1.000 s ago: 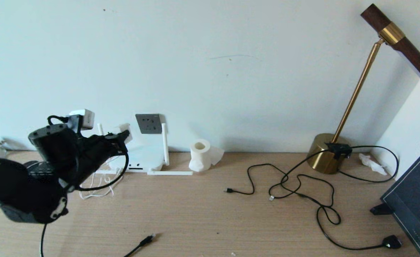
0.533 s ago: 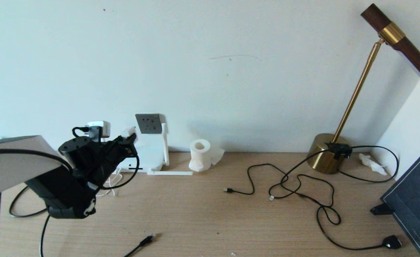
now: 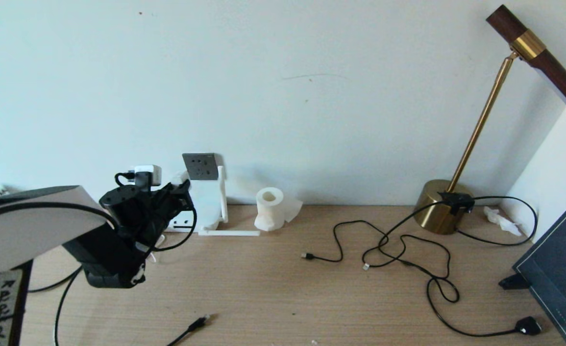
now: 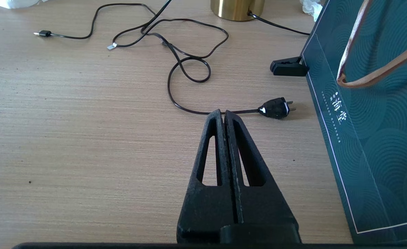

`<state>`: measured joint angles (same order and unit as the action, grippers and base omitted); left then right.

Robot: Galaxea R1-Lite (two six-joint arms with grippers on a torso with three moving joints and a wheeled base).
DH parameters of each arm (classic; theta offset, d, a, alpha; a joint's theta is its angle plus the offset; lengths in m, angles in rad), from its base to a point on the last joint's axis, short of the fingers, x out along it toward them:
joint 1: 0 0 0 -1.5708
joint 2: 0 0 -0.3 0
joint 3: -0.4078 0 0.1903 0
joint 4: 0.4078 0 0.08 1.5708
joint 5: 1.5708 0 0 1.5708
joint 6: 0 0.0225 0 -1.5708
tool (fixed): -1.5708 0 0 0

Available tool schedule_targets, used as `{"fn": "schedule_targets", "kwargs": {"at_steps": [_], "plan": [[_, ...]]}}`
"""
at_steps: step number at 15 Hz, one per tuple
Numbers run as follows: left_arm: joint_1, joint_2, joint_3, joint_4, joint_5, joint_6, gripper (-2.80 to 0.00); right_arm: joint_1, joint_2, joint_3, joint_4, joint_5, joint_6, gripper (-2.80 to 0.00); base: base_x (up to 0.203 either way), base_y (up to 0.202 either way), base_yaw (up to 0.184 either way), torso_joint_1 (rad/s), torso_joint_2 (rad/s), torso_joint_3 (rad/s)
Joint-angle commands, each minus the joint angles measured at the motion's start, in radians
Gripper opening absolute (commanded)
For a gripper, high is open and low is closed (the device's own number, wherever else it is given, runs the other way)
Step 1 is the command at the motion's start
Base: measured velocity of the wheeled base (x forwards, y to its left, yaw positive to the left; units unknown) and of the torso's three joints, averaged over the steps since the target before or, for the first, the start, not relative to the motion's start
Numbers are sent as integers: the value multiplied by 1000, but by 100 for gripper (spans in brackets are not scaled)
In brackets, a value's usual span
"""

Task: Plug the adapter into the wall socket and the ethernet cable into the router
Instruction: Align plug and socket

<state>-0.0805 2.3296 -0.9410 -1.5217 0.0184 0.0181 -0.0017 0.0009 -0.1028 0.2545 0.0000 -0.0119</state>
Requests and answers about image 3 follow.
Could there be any black ethernet cable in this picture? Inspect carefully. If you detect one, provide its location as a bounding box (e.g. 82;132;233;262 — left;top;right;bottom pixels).
27;267;210;346

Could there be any white router with antennas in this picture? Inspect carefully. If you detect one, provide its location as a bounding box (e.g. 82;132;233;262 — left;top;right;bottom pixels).
164;166;260;237

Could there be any white toilet paper roll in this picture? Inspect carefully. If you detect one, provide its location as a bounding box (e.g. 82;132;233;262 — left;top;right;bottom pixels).
254;186;304;232

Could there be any brass desk lamp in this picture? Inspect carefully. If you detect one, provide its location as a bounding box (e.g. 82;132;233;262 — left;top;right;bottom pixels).
413;5;566;236

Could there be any crumpled white tissue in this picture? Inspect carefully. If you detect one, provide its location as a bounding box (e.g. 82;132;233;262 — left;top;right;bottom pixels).
484;206;523;237

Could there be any black plastic clip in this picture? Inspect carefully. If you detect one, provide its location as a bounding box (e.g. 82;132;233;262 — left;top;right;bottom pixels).
498;274;531;290

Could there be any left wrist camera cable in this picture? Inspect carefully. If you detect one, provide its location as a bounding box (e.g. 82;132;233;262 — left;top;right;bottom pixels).
115;172;198;253

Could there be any grey wall socket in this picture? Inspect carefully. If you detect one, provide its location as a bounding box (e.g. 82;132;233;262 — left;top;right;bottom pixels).
182;153;219;181

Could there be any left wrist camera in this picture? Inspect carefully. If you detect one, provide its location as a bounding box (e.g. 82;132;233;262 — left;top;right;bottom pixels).
129;165;163;188

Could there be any thin black USB cable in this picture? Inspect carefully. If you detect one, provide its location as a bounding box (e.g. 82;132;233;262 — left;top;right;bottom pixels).
301;220;453;282

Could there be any black lamp power cord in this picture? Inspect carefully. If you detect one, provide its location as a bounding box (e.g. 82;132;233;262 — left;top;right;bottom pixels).
377;191;542;337

